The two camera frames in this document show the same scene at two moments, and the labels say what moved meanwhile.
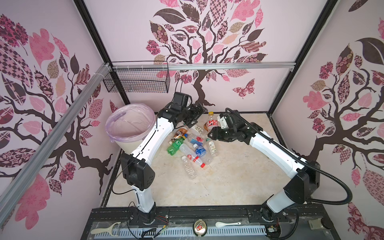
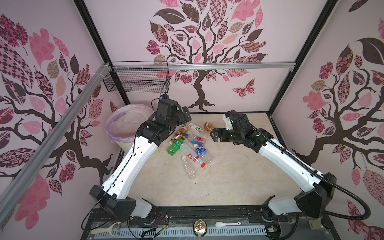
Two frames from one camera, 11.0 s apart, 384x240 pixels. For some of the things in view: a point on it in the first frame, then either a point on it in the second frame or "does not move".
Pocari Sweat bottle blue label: [201, 153] does not move
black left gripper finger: [191, 122] → [172, 128]
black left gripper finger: [201, 109] → [186, 114]
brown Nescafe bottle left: [182, 131] does not move
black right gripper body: [226, 134] does not move
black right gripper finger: [215, 131] does not move
